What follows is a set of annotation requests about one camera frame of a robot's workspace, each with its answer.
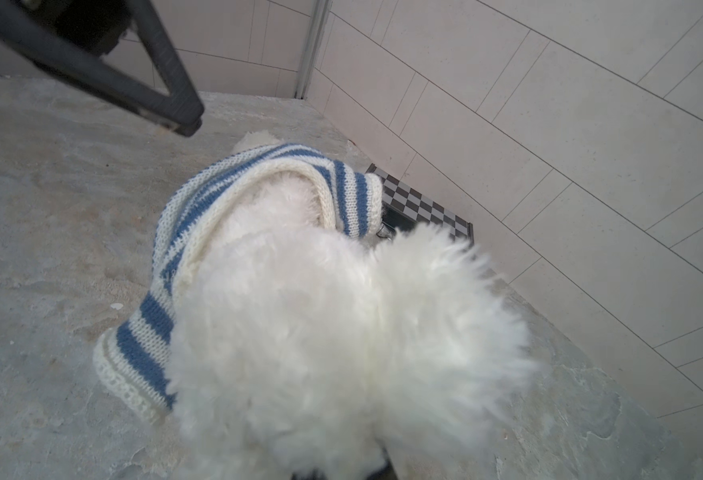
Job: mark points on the blue white striped sweater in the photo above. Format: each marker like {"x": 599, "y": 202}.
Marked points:
{"x": 130, "y": 359}

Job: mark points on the black white chessboard box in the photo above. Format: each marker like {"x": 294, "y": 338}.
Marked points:
{"x": 404, "y": 207}

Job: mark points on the white teddy bear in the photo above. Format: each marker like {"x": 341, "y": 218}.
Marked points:
{"x": 297, "y": 350}

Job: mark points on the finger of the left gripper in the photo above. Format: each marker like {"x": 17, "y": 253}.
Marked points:
{"x": 68, "y": 39}

